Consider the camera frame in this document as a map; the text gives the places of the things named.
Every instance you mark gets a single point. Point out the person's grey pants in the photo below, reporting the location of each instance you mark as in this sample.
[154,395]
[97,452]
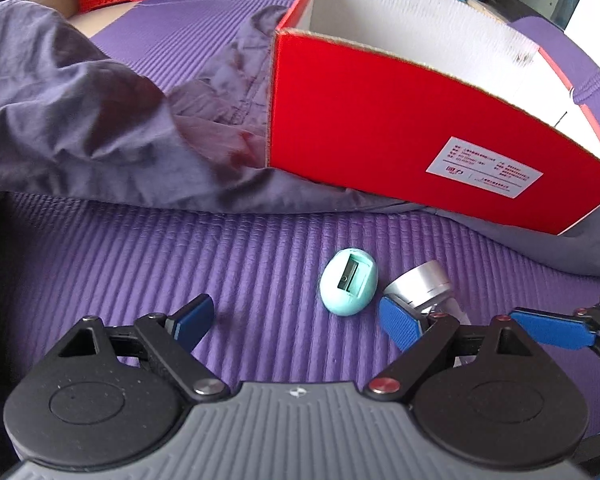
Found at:
[80,125]

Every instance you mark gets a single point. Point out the purple ribbed foam mat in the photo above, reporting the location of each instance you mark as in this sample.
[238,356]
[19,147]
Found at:
[180,260]

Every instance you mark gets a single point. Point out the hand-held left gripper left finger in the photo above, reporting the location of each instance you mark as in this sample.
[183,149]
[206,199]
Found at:
[192,320]

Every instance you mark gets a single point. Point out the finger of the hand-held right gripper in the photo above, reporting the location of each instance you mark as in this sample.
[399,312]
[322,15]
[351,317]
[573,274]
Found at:
[550,329]

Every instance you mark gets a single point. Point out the red cardboard shoe box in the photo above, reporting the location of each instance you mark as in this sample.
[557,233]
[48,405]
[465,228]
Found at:
[370,125]

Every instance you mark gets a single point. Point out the clear bottle with silver cap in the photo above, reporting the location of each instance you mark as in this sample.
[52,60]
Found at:
[422,280]

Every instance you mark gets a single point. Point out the teal egg-shaped pencil sharpener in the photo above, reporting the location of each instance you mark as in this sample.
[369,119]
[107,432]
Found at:
[349,282]

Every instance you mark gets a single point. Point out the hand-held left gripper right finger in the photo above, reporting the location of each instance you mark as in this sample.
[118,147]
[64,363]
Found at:
[400,322]

